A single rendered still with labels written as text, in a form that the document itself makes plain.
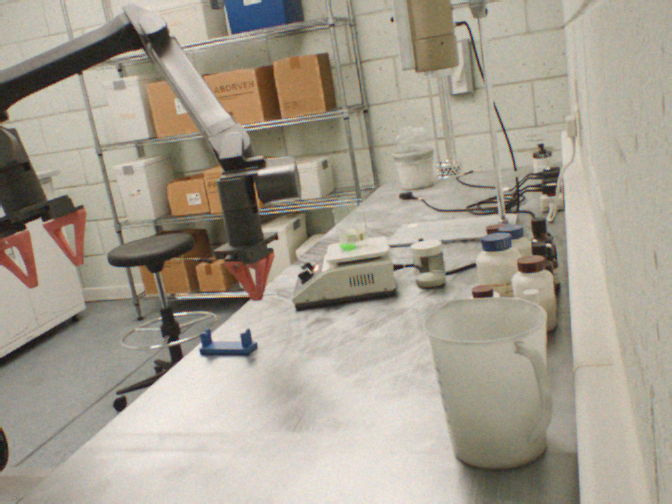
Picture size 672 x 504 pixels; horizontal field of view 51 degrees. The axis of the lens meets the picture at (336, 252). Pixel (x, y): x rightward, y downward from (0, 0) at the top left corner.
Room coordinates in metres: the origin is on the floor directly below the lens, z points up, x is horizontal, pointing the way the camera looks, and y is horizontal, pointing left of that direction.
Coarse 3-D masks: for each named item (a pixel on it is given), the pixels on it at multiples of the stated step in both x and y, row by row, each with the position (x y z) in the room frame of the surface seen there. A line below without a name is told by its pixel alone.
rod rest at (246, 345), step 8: (208, 328) 1.16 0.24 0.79; (248, 328) 1.13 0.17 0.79; (200, 336) 1.14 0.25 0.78; (208, 336) 1.16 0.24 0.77; (240, 336) 1.11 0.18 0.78; (248, 336) 1.12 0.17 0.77; (208, 344) 1.15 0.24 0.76; (216, 344) 1.15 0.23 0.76; (224, 344) 1.14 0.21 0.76; (232, 344) 1.14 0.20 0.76; (240, 344) 1.13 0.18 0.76; (248, 344) 1.12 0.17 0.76; (256, 344) 1.13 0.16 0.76; (200, 352) 1.14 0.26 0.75; (208, 352) 1.14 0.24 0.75; (216, 352) 1.13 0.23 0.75; (224, 352) 1.12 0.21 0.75; (232, 352) 1.12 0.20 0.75; (240, 352) 1.11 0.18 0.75; (248, 352) 1.10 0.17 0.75
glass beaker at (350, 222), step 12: (348, 204) 1.38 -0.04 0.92; (336, 216) 1.33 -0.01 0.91; (348, 216) 1.32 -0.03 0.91; (360, 216) 1.32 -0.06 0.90; (336, 228) 1.34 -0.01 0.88; (348, 228) 1.32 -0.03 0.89; (360, 228) 1.32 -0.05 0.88; (348, 240) 1.32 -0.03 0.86; (360, 240) 1.32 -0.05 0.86; (348, 252) 1.32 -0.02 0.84
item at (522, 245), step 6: (504, 228) 1.20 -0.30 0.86; (510, 228) 1.19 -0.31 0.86; (516, 228) 1.19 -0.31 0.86; (522, 228) 1.19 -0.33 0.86; (516, 234) 1.18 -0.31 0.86; (522, 234) 1.19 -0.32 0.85; (516, 240) 1.18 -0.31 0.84; (522, 240) 1.18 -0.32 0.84; (528, 240) 1.19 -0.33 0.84; (516, 246) 1.17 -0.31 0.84; (522, 246) 1.17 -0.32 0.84; (528, 246) 1.17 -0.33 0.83; (522, 252) 1.17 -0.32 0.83; (528, 252) 1.17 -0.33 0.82
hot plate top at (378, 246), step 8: (376, 240) 1.38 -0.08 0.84; (384, 240) 1.37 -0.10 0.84; (328, 248) 1.38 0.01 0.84; (336, 248) 1.37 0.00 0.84; (368, 248) 1.32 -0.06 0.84; (376, 248) 1.31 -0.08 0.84; (384, 248) 1.30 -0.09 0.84; (328, 256) 1.32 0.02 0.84; (336, 256) 1.31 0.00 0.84; (344, 256) 1.30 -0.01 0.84; (352, 256) 1.29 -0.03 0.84; (360, 256) 1.29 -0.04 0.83; (368, 256) 1.29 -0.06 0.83; (376, 256) 1.29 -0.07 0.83
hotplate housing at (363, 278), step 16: (384, 256) 1.31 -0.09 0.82; (336, 272) 1.29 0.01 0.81; (352, 272) 1.28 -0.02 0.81; (368, 272) 1.28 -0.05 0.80; (384, 272) 1.28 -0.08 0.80; (304, 288) 1.29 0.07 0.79; (320, 288) 1.29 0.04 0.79; (336, 288) 1.29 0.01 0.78; (352, 288) 1.28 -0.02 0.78; (368, 288) 1.28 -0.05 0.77; (384, 288) 1.28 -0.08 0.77; (304, 304) 1.29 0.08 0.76; (320, 304) 1.29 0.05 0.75
